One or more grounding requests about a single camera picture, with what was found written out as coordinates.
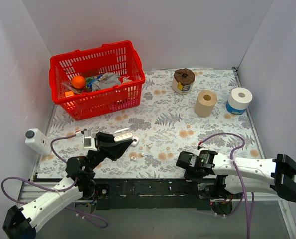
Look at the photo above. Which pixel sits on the grey crumpled snack bag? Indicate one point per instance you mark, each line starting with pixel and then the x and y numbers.
pixel 105 81

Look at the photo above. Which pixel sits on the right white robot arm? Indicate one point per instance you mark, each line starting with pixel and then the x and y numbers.
pixel 252 169

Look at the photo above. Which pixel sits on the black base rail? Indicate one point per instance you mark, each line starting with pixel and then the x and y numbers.
pixel 151 193

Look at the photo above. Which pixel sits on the orange fruit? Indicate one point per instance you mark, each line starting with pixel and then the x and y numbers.
pixel 78 82

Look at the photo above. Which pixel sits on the white toilet roll blue wrap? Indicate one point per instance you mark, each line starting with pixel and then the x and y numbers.
pixel 238 100

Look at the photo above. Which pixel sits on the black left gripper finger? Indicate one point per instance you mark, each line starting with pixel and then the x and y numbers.
pixel 104 141
pixel 115 150

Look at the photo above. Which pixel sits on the white square case with screen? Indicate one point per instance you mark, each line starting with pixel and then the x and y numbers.
pixel 135 141

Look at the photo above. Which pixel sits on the floral patterned table mat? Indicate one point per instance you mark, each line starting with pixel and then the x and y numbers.
pixel 164 119

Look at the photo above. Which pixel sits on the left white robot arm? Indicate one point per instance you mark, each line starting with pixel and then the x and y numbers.
pixel 24 222

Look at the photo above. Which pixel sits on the white oval earbud charging case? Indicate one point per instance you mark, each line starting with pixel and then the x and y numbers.
pixel 123 134

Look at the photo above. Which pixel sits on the red plastic shopping basket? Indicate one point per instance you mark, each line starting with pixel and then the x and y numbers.
pixel 120 58

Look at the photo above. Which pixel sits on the small orange box in basket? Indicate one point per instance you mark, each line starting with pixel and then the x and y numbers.
pixel 69 94

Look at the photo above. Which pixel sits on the brown topped paper roll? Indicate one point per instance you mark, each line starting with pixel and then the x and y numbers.
pixel 183 79

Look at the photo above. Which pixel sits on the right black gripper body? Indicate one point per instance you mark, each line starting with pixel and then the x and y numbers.
pixel 185 164

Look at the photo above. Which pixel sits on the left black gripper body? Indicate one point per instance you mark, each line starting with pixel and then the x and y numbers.
pixel 104 143

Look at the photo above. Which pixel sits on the white box with grey knob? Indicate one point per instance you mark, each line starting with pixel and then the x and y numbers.
pixel 38 141

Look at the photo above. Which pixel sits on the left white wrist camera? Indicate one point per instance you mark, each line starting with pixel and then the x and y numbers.
pixel 87 140

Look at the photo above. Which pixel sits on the beige toilet paper roll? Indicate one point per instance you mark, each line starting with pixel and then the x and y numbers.
pixel 205 103

